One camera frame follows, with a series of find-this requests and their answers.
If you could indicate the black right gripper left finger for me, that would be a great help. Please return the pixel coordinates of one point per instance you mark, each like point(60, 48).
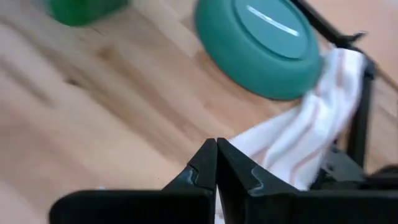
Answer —
point(140, 208)

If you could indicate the green Cascade detergent tub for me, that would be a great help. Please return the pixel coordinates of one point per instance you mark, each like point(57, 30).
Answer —
point(84, 11)

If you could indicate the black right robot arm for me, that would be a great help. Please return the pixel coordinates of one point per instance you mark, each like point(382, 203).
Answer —
point(342, 168)

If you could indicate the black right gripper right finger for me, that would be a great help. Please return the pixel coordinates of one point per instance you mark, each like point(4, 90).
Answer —
point(295, 208)

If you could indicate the teal plate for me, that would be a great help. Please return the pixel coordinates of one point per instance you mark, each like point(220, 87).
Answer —
point(248, 56)

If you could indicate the white striped dish towel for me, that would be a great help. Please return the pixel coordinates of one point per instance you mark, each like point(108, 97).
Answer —
point(304, 133)

